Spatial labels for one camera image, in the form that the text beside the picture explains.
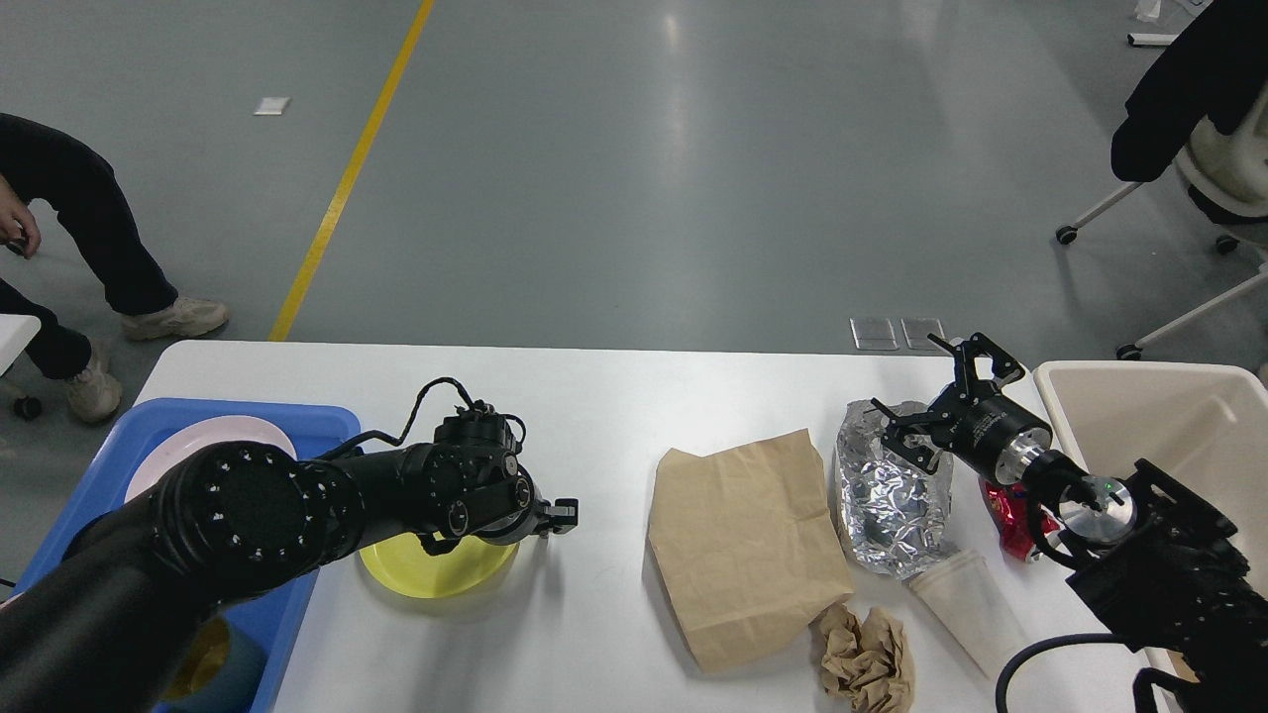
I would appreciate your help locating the pink plate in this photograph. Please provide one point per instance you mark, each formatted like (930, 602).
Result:
(185, 442)

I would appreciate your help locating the blue plastic tray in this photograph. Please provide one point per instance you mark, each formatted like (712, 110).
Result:
(272, 621)

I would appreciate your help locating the dark teal mug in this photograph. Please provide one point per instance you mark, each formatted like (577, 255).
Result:
(219, 673)

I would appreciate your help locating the yellow plate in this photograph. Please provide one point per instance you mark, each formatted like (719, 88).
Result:
(401, 565)

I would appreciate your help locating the silver floor socket plates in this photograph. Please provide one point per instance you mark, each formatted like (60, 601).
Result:
(871, 334)

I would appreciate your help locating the cream plastic bin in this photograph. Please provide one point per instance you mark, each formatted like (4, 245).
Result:
(1204, 424)

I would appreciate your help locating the white office chair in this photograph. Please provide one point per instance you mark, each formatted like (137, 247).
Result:
(1230, 175)

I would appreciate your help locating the brown paper bag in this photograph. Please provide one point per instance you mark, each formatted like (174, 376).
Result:
(746, 547)

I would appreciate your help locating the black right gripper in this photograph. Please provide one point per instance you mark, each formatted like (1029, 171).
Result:
(972, 418)

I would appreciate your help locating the crumpled aluminium foil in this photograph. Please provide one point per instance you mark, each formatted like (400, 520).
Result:
(891, 516)

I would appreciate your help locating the red snack wrapper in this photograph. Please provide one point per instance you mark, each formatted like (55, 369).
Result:
(1007, 506)

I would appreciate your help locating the crumpled brown paper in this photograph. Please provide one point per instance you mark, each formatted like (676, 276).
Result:
(866, 661)

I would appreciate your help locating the white paper cup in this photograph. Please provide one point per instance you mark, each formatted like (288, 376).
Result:
(963, 595)

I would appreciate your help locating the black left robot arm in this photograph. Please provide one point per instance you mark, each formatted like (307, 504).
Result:
(107, 628)

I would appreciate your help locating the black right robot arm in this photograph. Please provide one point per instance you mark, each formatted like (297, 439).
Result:
(1153, 560)

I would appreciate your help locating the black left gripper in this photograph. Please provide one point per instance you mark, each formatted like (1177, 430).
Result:
(541, 518)

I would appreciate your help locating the person in black trousers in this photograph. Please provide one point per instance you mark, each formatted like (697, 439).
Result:
(41, 163)

